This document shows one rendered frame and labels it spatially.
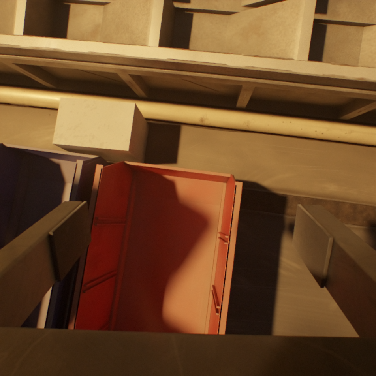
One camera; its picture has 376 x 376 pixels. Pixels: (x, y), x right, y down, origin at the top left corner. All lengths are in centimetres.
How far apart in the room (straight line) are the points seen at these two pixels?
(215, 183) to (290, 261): 19
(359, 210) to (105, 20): 50
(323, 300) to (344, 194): 18
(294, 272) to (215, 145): 26
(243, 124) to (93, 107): 25
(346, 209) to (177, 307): 34
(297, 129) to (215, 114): 14
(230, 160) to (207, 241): 15
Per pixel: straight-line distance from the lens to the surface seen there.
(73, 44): 40
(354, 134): 54
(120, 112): 44
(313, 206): 17
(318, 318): 55
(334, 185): 54
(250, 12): 41
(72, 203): 17
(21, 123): 64
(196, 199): 49
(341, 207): 55
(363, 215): 56
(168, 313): 52
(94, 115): 45
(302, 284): 53
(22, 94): 62
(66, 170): 55
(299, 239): 16
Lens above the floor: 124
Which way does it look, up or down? 82 degrees down
